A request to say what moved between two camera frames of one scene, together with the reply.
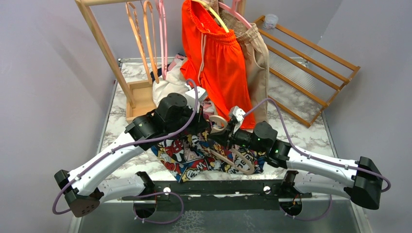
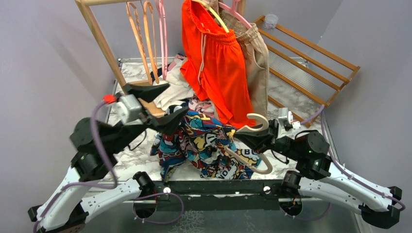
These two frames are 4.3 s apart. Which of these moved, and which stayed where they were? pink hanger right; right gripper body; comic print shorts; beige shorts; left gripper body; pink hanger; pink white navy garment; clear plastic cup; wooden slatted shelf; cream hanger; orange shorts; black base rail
Moved: left gripper body; right gripper body; cream hanger; comic print shorts
Stayed: pink white navy garment; pink hanger; clear plastic cup; pink hanger right; black base rail; orange shorts; wooden slatted shelf; beige shorts
